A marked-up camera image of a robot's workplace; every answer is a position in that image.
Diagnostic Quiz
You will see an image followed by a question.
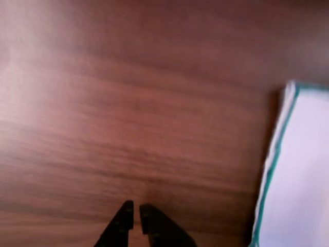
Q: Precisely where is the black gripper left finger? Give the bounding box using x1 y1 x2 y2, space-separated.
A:
93 200 135 247

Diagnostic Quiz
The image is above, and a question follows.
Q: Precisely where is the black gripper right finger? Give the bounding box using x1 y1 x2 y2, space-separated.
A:
139 203 198 247

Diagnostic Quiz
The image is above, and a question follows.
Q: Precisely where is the green-bordered white paper sheet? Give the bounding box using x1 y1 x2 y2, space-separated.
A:
247 79 329 247

